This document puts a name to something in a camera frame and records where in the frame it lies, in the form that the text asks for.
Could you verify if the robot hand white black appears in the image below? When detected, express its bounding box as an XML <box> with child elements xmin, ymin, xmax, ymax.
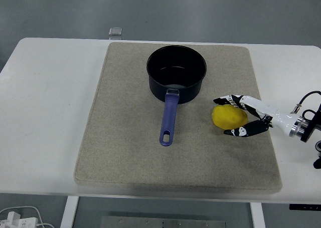
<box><xmin>213</xmin><ymin>94</ymin><xmax>299</xmax><ymax>139</ymax></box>

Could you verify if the black table control panel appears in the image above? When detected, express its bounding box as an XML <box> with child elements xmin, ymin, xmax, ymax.
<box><xmin>289</xmin><ymin>203</ymin><xmax>321</xmax><ymax>210</ymax></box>

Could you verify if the white table leg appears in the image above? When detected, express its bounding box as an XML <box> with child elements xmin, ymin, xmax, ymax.
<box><xmin>60</xmin><ymin>195</ymin><xmax>80</xmax><ymax>228</ymax></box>
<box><xmin>250</xmin><ymin>202</ymin><xmax>266</xmax><ymax>228</ymax></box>

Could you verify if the beige fabric mat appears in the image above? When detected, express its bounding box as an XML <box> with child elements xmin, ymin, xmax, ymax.
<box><xmin>74</xmin><ymin>42</ymin><xmax>283</xmax><ymax>195</ymax></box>

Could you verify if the grey metal plate with screws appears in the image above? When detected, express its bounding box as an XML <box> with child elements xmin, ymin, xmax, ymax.
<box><xmin>100</xmin><ymin>215</ymin><xmax>229</xmax><ymax>228</ymax></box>

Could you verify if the white power adapter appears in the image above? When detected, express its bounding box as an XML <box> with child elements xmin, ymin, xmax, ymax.
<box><xmin>0</xmin><ymin>211</ymin><xmax>38</xmax><ymax>228</ymax></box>

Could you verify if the blue pot with handle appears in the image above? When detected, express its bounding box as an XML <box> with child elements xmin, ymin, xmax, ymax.
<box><xmin>146</xmin><ymin>45</ymin><xmax>208</xmax><ymax>147</ymax></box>

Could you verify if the white cable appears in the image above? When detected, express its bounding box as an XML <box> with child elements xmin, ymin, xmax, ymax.
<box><xmin>0</xmin><ymin>205</ymin><xmax>55</xmax><ymax>228</ymax></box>

